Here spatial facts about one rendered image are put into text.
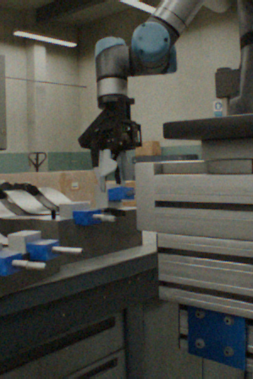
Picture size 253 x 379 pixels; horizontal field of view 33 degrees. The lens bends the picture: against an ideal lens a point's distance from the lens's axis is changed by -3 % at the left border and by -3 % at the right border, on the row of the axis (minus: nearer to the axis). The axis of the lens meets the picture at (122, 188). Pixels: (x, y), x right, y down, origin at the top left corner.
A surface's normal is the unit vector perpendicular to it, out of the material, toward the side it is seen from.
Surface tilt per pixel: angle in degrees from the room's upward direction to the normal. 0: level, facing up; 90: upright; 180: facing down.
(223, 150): 90
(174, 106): 90
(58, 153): 90
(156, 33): 90
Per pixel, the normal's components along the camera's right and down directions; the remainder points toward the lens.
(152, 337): 0.76, 0.01
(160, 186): -0.69, 0.07
